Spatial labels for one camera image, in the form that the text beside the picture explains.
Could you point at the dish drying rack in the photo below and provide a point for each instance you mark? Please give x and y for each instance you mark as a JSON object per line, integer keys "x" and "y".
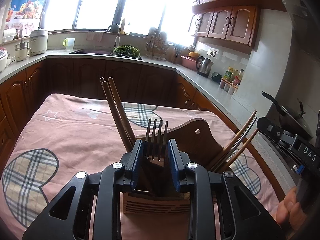
{"x": 156, "y": 44}

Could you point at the steel chopstick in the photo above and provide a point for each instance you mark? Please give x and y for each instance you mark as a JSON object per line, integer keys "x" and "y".
{"x": 237, "y": 140}

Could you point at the brown patterned chopstick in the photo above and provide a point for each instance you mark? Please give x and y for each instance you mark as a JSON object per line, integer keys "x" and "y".
{"x": 233, "y": 156}

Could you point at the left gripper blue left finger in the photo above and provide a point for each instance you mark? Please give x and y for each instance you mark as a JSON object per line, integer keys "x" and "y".
{"x": 89, "y": 204}

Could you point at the white red rice cooker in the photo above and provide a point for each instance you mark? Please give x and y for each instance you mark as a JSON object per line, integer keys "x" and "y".
{"x": 3, "y": 59}

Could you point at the steel electric kettle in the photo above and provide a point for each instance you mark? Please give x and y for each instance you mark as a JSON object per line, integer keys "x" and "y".
{"x": 203, "y": 66}

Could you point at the spice jar set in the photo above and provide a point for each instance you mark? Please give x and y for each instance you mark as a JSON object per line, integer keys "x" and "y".
{"x": 228, "y": 87}

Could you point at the right hand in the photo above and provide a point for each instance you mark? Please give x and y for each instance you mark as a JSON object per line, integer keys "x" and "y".
{"x": 290, "y": 210}

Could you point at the yellow oil bottle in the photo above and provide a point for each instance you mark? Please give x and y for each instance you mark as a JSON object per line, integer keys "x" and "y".
{"x": 122, "y": 26}

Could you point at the white electric cooker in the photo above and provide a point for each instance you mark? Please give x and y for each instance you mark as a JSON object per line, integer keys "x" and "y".
{"x": 38, "y": 41}

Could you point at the dark wooden chopstick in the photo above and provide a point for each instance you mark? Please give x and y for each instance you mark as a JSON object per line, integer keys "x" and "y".
{"x": 120, "y": 108}
{"x": 121, "y": 130}

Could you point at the green vegetables in sink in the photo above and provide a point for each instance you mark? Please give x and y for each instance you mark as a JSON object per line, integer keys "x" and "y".
{"x": 127, "y": 50}

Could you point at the wooden utensil holder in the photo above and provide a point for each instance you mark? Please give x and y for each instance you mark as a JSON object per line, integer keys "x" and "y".
{"x": 157, "y": 191}

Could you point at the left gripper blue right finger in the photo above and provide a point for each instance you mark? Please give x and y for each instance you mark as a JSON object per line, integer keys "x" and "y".
{"x": 219, "y": 202}

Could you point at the lower wooden cabinets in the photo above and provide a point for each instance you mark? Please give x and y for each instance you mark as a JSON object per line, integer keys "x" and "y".
{"x": 24, "y": 93}

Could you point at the chrome sink faucet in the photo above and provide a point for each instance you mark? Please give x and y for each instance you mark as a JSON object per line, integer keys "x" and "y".
{"x": 114, "y": 28}

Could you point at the range hood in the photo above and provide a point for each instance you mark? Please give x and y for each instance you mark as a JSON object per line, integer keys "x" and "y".
{"x": 304, "y": 27}

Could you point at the upper wooden wall cabinets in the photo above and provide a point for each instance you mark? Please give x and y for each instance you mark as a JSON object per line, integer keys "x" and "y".
{"x": 230, "y": 23}

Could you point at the wooden chopstick red pattern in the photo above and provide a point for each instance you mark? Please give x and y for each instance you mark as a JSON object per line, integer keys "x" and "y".
{"x": 214, "y": 160}

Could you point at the tropical fruit poster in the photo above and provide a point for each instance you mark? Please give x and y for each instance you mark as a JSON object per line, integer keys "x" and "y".
{"x": 24, "y": 14}

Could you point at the wall power outlet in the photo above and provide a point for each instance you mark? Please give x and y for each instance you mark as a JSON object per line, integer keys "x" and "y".
{"x": 212, "y": 52}

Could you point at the small white kettle pot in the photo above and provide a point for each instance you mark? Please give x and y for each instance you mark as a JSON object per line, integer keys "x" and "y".
{"x": 22, "y": 51}

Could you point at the steel fork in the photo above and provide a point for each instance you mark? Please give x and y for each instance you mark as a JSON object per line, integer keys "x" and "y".
{"x": 155, "y": 142}

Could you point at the knife block with knives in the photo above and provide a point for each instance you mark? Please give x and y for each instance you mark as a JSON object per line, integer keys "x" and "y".
{"x": 178, "y": 50}

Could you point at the black wok with lid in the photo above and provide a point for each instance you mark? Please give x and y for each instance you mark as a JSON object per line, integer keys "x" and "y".
{"x": 291, "y": 120}

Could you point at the pink plastic basin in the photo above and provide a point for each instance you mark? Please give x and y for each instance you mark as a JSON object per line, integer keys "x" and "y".
{"x": 189, "y": 62}

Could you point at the green handled plastic jug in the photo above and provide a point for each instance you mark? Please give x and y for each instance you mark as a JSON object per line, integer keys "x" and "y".
{"x": 68, "y": 43}

